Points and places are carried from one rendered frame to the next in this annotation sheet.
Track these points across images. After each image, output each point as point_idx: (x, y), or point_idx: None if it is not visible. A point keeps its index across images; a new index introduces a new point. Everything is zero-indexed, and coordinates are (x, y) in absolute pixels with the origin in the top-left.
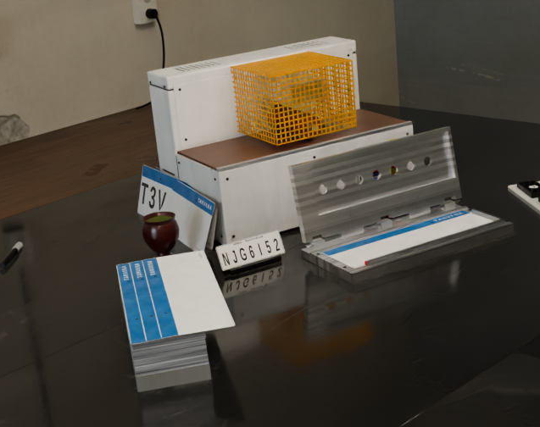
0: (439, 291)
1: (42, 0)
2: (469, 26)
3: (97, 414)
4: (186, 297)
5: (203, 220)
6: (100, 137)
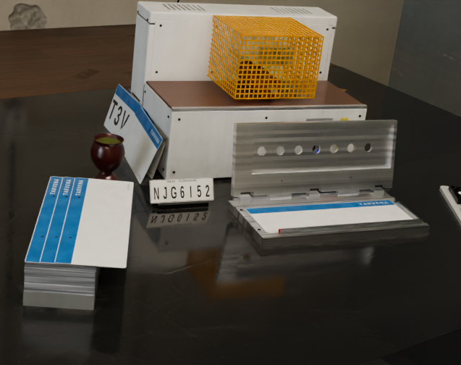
0: (336, 277)
1: None
2: None
3: None
4: (95, 227)
5: (150, 151)
6: (105, 44)
